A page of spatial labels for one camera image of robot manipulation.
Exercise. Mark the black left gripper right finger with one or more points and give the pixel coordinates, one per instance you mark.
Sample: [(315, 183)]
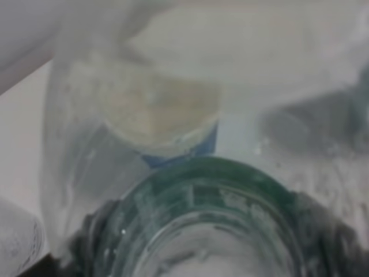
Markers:
[(328, 245)]

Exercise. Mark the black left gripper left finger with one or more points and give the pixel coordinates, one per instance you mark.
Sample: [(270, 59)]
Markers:
[(83, 246)]

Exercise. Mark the clear bottle with green label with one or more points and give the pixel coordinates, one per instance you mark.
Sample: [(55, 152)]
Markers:
[(293, 117)]

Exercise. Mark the blue and white paper cup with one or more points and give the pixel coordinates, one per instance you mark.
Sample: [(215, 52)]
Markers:
[(164, 119)]

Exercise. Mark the tall clear drinking glass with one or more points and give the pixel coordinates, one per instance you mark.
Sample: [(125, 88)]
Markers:
[(22, 239)]

